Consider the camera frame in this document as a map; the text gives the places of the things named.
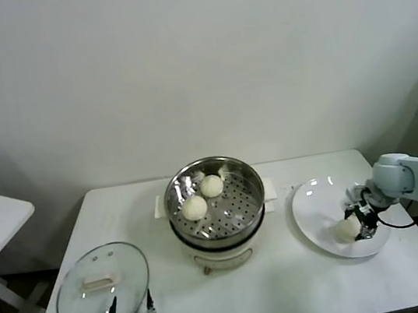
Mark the white steamed baozi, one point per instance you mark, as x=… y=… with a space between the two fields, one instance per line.
x=194 y=208
x=212 y=186
x=345 y=231

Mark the cream electric cooker base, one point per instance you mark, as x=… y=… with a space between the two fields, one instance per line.
x=223 y=254

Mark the steel perforated steamer basket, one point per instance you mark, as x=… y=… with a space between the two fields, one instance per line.
x=236 y=207

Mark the white round plate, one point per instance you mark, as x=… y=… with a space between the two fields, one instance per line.
x=312 y=216

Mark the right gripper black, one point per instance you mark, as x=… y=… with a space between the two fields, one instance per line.
x=365 y=212

